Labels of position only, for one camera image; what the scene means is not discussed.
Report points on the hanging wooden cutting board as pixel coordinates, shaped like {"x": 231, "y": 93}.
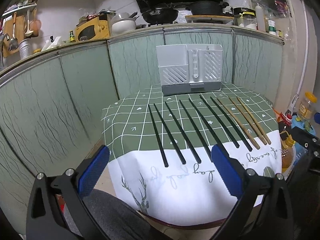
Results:
{"x": 19, "y": 34}

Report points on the white plastic utensil holder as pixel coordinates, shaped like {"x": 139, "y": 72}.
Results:
{"x": 190, "y": 68}

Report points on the yellow capped plastic bottle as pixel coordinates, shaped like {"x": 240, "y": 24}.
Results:
{"x": 307, "y": 106}

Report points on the red capped bottle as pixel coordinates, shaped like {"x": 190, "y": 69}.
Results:
{"x": 285, "y": 118}

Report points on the green checkered tablecloth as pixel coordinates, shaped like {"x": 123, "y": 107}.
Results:
{"x": 180, "y": 195}

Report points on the black wok pan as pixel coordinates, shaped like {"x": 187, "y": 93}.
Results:
{"x": 159, "y": 15}

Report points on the grey chair seat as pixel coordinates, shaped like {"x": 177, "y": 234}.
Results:
{"x": 117, "y": 219}

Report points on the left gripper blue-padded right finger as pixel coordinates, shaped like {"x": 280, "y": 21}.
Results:
{"x": 244, "y": 184}

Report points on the wooden chopstick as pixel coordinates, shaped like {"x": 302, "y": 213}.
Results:
{"x": 251, "y": 130}
{"x": 255, "y": 121}
{"x": 237, "y": 122}

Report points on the black cast iron pot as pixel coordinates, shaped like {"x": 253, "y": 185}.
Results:
{"x": 207, "y": 8}

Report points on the cooking oil bottle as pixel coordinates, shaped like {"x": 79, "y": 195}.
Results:
{"x": 287, "y": 151}

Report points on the black chopstick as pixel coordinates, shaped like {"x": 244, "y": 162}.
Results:
{"x": 188, "y": 142}
{"x": 159, "y": 142}
{"x": 235, "y": 142}
{"x": 172, "y": 140}
{"x": 201, "y": 138}
{"x": 242, "y": 137}
{"x": 206, "y": 122}

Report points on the wooden cutting board on stove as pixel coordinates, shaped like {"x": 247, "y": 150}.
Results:
{"x": 209, "y": 19}

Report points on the hanging metal ladle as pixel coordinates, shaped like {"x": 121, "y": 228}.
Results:
{"x": 13, "y": 44}

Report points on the clear lidded canister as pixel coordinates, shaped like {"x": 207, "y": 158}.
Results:
{"x": 249, "y": 20}

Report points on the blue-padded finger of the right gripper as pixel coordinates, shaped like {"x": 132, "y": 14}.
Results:
{"x": 305, "y": 139}

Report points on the metal utensil cup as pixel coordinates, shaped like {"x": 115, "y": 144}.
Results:
{"x": 25, "y": 48}

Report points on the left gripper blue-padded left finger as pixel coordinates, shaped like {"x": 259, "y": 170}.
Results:
{"x": 75, "y": 184}

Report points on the white ceramic bowl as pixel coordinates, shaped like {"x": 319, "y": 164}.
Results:
{"x": 122, "y": 23}

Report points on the white squeeze bottle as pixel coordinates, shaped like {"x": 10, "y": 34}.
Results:
{"x": 260, "y": 18}

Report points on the green glass bottle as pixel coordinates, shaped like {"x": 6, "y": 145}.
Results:
{"x": 71, "y": 37}

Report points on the yellow microwave oven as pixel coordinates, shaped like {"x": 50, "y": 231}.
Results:
{"x": 94, "y": 29}

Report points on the blue toy container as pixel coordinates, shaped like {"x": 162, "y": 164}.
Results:
{"x": 306, "y": 126}

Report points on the green label white jar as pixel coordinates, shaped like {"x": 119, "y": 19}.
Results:
{"x": 272, "y": 27}

